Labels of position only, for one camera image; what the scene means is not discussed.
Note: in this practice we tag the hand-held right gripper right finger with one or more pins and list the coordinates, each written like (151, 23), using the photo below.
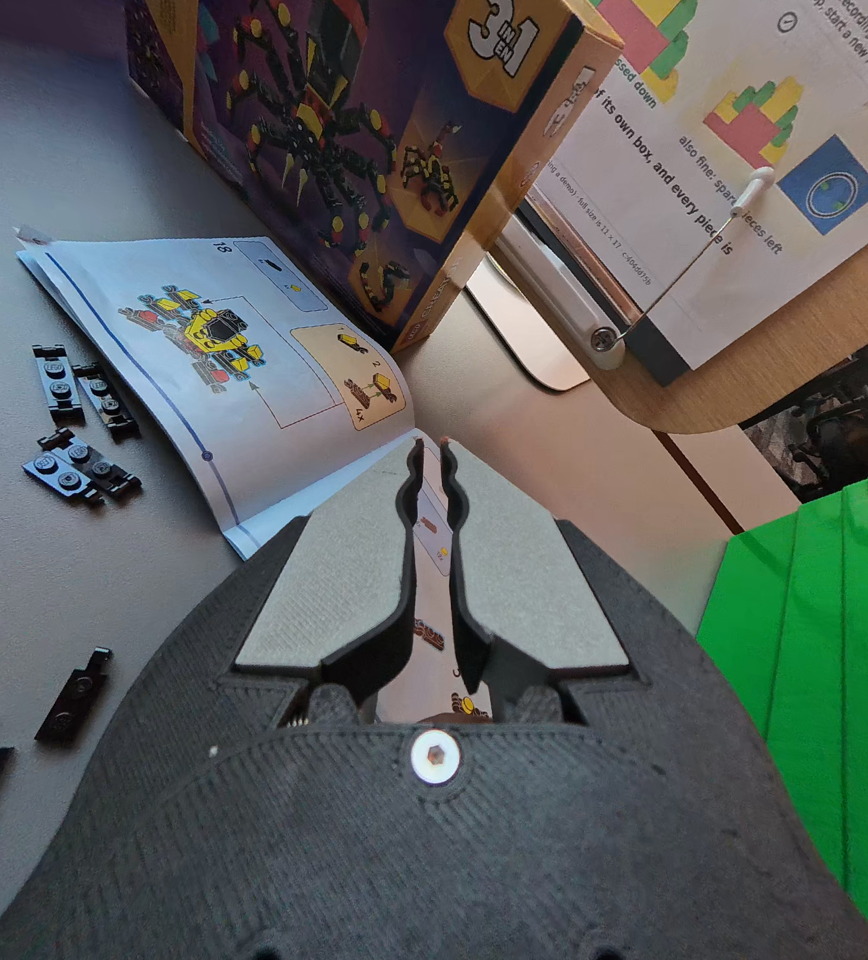
(535, 577)

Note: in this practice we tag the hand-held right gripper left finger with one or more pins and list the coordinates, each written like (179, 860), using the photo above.
(332, 577)

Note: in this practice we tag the lego instruction booklet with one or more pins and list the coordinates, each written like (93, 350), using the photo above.
(224, 322)

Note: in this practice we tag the purple lego set box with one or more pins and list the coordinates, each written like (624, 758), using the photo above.
(329, 150)

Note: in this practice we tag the black backing board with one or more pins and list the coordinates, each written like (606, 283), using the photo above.
(662, 361)

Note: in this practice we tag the white stand base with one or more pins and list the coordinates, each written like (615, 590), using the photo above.
(546, 315)

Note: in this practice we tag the green plastic bin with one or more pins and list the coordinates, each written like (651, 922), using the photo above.
(823, 675)

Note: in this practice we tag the wooden document stand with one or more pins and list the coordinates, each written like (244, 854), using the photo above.
(778, 367)

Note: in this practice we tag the printed instruction sheet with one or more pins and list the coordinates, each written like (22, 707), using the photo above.
(673, 262)

